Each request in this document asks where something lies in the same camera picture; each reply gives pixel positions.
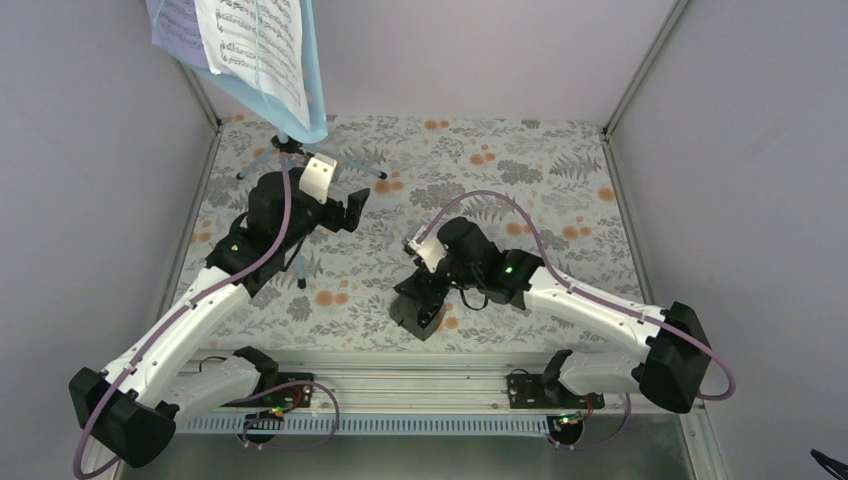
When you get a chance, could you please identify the black metronome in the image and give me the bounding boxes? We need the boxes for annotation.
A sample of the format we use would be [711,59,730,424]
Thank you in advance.
[389,290,447,341]

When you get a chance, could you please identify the light blue music stand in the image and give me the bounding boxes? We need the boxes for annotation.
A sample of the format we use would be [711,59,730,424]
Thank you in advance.
[146,0,389,291]

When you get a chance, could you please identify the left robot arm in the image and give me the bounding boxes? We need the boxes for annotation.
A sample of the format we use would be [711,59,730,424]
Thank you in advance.
[69,167,371,479]

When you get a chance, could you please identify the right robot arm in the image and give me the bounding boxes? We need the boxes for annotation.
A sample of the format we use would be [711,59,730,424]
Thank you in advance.
[389,217,710,414]

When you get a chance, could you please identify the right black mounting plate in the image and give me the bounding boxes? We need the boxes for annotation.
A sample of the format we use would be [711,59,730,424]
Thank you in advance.
[506,369,606,410]

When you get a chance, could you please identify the black mounting plate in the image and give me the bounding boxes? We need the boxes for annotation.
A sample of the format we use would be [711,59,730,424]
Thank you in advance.
[224,372,315,410]
[506,369,606,410]

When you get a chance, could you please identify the floral patterned mat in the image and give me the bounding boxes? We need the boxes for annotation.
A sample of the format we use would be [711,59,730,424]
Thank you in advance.
[206,116,642,353]

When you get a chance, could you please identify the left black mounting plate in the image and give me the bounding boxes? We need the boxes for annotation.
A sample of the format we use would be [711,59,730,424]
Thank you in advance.
[224,372,315,410]

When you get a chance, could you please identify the white sheet music page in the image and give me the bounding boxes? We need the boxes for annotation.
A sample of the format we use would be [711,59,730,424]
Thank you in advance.
[194,0,311,130]

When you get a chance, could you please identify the black object at corner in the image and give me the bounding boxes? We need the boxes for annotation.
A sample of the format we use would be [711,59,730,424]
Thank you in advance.
[810,449,848,480]

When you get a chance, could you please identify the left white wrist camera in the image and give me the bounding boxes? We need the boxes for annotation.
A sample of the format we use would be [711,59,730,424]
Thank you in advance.
[298,153,339,204]

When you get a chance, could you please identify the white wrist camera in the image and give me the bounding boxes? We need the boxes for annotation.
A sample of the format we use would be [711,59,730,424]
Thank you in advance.
[403,226,447,273]
[298,153,339,204]

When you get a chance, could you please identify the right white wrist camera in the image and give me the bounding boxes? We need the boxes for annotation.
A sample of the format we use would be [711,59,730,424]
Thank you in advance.
[403,226,447,273]

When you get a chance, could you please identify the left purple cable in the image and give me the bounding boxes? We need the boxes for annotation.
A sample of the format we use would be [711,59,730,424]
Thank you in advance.
[71,153,340,480]

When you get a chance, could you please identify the aluminium rail base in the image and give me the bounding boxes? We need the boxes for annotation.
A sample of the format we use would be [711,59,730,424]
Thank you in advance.
[79,349,730,480]

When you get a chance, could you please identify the light blue cable duct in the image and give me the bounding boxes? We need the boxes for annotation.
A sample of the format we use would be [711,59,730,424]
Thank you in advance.
[176,412,549,437]

